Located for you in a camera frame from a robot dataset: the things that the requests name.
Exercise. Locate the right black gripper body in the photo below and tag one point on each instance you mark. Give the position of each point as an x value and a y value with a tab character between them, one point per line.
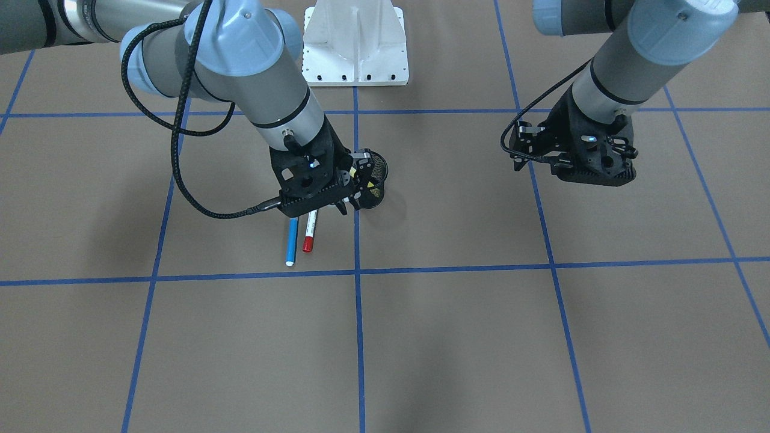
338	157

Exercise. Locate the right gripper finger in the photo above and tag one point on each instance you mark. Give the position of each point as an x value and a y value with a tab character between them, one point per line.
363	164
343	202

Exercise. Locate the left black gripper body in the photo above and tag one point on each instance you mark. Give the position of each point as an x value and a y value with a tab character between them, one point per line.
560	127

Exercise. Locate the red white marker pen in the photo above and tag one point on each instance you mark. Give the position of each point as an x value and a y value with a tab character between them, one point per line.
309	236

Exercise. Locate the blue marker pen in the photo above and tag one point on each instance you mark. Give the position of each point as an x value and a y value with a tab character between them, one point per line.
291	242

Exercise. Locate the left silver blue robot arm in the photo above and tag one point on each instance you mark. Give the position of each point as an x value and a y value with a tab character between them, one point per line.
649	43

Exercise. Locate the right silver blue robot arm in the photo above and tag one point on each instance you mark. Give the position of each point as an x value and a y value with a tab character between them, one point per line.
189	65

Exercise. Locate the black mesh pen cup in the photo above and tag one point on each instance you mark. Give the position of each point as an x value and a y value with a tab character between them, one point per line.
371	198

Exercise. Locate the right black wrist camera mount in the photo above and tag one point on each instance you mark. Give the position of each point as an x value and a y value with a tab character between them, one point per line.
301	187

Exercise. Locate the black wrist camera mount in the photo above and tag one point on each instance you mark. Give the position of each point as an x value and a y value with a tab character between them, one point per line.
591	152
301	187

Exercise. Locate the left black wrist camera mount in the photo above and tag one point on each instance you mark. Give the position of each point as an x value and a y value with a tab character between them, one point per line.
591	152

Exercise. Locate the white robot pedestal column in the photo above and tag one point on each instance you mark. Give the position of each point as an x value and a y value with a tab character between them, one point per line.
355	43

